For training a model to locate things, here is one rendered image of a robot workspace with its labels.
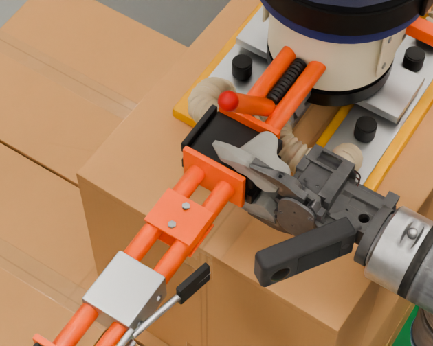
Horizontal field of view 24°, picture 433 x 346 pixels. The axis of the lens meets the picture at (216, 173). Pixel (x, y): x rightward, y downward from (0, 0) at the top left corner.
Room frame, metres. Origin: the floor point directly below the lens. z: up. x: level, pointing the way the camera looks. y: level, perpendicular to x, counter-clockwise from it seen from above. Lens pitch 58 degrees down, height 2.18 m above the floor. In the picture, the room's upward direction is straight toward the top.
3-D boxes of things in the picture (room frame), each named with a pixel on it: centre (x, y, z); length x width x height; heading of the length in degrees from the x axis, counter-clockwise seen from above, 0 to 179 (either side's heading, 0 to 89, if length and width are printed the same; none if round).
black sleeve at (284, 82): (0.75, -0.09, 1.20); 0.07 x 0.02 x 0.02; 147
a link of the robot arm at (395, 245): (0.52, -0.20, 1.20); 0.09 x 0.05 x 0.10; 147
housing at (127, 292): (0.46, 0.10, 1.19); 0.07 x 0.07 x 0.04; 57
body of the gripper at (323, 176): (0.57, -0.13, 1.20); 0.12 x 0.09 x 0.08; 57
